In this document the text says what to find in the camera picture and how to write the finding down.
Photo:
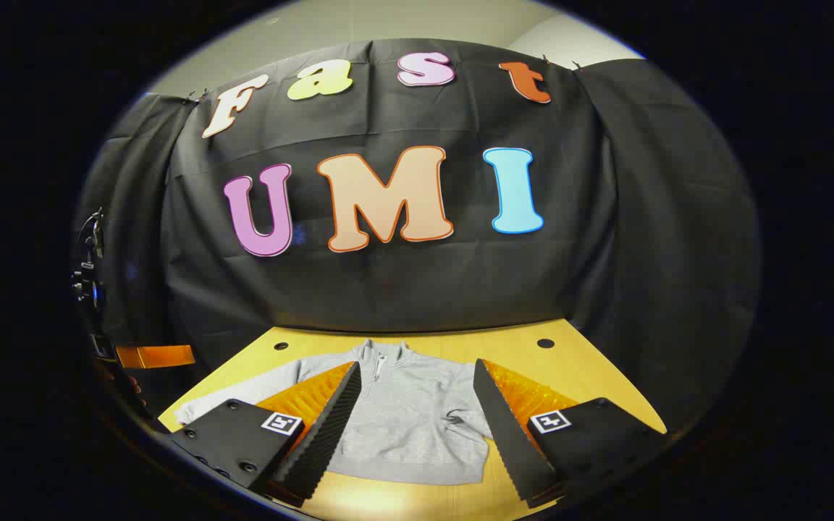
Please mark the black backdrop cloth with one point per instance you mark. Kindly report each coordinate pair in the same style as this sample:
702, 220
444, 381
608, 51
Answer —
417, 289

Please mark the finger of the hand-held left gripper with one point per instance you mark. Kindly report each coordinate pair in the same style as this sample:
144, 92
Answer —
156, 356

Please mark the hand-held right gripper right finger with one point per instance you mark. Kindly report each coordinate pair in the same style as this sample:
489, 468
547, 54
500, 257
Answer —
511, 441

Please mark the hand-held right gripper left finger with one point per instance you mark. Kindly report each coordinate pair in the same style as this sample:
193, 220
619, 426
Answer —
316, 449

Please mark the grey zip-neck sweatshirt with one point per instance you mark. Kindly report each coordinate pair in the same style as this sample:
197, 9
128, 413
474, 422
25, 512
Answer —
402, 427

